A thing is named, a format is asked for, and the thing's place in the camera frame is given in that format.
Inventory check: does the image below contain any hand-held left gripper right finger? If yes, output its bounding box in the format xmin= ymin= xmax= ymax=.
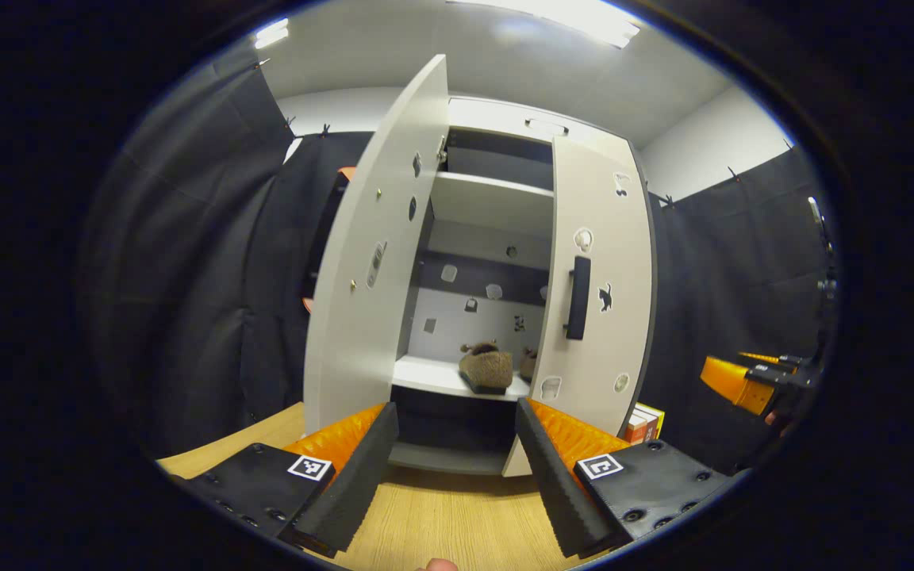
xmin=514 ymin=397 xmax=735 ymax=560

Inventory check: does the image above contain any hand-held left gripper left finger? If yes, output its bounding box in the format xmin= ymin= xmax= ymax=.
xmin=179 ymin=402 xmax=400 ymax=558

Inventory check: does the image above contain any white cabinet door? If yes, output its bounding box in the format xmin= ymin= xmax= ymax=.
xmin=302 ymin=54 xmax=450 ymax=435
xmin=502 ymin=135 xmax=656 ymax=478

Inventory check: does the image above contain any white shoe cabinet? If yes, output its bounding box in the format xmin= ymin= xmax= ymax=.
xmin=390 ymin=97 xmax=656 ymax=477

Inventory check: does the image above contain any grey cabinet shelf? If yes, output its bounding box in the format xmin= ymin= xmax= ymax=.
xmin=388 ymin=440 xmax=509 ymax=475

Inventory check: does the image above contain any white cabinet shelf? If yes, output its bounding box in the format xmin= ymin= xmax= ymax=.
xmin=431 ymin=172 xmax=555 ymax=239
xmin=392 ymin=354 xmax=533 ymax=401

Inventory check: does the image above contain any red and yellow box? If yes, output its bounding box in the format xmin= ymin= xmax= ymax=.
xmin=624 ymin=403 xmax=666 ymax=445

